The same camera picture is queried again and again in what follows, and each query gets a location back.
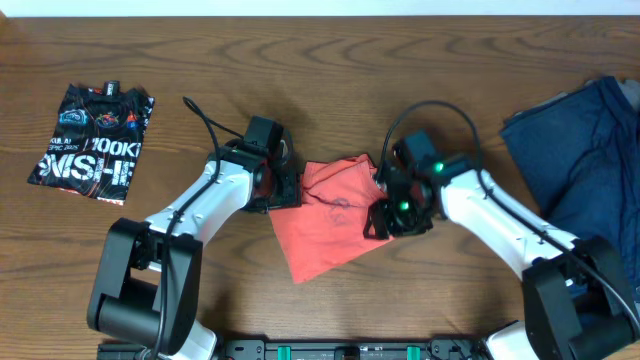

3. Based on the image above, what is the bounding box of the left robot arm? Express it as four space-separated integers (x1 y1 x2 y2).
87 116 301 360

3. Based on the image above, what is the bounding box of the orange printed t-shirt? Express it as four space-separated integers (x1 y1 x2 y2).
269 154 385 284

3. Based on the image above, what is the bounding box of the dark blue denim garment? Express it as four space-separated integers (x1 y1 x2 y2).
500 76 639 295

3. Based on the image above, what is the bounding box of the folded black printed t-shirt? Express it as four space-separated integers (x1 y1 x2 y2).
27 81 155 206

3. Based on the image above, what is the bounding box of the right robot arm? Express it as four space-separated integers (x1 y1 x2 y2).
363 130 639 359

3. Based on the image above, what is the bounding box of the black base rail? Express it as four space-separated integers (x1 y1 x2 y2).
97 327 494 360

